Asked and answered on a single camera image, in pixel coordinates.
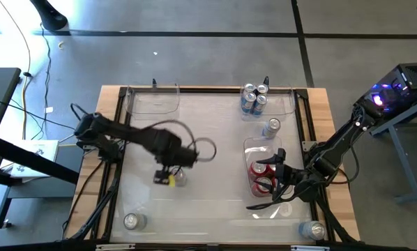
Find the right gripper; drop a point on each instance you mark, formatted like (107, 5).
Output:
(295, 183)

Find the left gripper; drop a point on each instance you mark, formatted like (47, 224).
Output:
(177, 155)

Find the red Fanta soda can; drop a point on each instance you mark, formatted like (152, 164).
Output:
(257, 191)
(272, 171)
(256, 168)

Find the white light-blue soda can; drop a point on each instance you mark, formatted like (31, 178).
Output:
(131, 221)
(273, 123)
(180, 176)
(317, 230)

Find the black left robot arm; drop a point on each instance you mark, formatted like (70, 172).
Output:
(132, 134)

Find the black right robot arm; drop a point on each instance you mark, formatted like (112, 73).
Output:
(341, 139)

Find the yellow tape tag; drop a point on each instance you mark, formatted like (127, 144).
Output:
(172, 181)

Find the clear plastic bin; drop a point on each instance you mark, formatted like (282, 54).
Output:
(142, 104)
(281, 104)
(261, 148)

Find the white printed cardboard box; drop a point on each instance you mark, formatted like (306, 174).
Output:
(37, 151)

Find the grey metal stand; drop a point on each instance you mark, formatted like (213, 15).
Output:
(405, 164)

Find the black RGB computer tower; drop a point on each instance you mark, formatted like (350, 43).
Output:
(414, 75)

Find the black floor stand foot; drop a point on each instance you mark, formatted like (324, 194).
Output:
(49, 15)

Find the silver metal bracket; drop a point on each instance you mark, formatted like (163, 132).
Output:
(309, 248)
(115, 247)

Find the small black post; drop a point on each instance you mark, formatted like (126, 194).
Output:
(266, 81)
(154, 83)

